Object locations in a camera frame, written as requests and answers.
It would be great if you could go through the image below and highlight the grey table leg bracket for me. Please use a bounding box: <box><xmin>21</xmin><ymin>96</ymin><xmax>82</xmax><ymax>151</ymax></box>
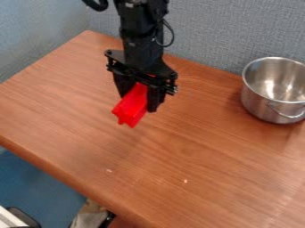
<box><xmin>68</xmin><ymin>199</ymin><xmax>115</xmax><ymax>228</ymax></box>

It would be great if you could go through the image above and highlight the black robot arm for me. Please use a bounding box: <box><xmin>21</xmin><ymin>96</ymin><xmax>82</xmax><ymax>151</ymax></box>
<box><xmin>104</xmin><ymin>0</ymin><xmax>178</xmax><ymax>112</ymax></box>

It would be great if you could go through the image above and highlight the black cable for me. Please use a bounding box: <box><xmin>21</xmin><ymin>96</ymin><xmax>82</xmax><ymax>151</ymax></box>
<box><xmin>82</xmin><ymin>0</ymin><xmax>111</xmax><ymax>12</ymax></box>

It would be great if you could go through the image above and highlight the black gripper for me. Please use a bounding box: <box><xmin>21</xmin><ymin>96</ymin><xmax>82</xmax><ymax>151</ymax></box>
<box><xmin>104</xmin><ymin>28</ymin><xmax>178</xmax><ymax>113</ymax></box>

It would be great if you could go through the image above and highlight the stainless steel pot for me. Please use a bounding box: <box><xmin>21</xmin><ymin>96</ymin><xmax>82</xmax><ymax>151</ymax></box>
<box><xmin>241</xmin><ymin>57</ymin><xmax>305</xmax><ymax>125</ymax></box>

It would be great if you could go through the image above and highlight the red plastic block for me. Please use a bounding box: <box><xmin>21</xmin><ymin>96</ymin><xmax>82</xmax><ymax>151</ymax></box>
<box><xmin>112</xmin><ymin>83</ymin><xmax>147</xmax><ymax>128</ymax></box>

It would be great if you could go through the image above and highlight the white object at corner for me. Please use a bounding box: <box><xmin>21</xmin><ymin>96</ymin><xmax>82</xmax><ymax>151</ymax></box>
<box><xmin>0</xmin><ymin>206</ymin><xmax>28</xmax><ymax>228</ymax></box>

